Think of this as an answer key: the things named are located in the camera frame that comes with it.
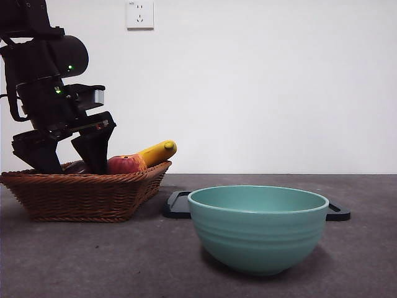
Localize yellow banana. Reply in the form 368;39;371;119
135;140;178;169

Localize dark purple plum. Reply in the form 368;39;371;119
60;160;93;174

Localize brown wicker basket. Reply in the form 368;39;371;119
0;160;173;223

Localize red apple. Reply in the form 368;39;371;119
107;154;148;175

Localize pale grey left wrist camera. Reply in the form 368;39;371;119
63;83;107;112

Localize dark rectangular tray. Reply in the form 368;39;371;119
162;191;351;222

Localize teal ribbed bowl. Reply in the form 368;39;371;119
187;185;329;277

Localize white wall socket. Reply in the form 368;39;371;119
127;0;155;31

